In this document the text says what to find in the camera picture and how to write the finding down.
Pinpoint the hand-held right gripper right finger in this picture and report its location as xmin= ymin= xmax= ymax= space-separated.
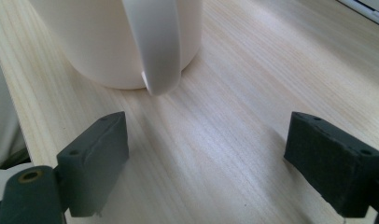
xmin=283 ymin=111 xmax=379 ymax=218

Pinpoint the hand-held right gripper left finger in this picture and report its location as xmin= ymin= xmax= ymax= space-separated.
xmin=55 ymin=111 xmax=130 ymax=218

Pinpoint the white mug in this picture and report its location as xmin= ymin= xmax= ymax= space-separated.
xmin=28 ymin=0 xmax=204 ymax=97

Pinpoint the white device edge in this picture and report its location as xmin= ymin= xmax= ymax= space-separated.
xmin=336 ymin=0 xmax=379 ymax=31

